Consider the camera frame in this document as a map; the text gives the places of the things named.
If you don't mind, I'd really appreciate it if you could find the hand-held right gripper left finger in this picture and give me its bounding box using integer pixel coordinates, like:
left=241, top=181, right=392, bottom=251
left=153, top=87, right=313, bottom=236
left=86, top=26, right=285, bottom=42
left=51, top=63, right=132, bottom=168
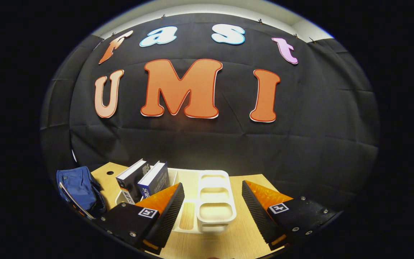
left=96, top=182, right=185, bottom=255

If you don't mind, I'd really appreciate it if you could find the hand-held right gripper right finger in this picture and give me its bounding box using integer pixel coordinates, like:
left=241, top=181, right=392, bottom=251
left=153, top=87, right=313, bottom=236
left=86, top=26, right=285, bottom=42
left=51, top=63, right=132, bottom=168
left=242, top=181, right=341, bottom=251

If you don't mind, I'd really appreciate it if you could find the blue book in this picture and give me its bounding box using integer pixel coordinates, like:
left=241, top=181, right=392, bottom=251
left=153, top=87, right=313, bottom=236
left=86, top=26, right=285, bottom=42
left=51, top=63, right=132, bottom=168
left=138, top=161, right=170, bottom=200

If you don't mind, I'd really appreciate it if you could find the white bookshelf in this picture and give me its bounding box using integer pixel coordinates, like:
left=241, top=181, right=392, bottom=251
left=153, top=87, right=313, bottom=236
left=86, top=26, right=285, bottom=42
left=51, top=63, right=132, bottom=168
left=115, top=167, right=238, bottom=234

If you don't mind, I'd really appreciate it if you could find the black and white book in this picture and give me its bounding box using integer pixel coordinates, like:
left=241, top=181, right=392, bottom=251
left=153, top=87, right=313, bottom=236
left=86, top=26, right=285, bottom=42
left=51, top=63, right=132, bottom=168
left=115, top=159, right=151, bottom=205

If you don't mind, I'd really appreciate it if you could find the blue schoolbag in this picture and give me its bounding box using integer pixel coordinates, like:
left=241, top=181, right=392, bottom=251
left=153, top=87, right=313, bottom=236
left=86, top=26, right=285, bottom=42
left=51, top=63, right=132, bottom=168
left=56, top=166, right=107, bottom=221

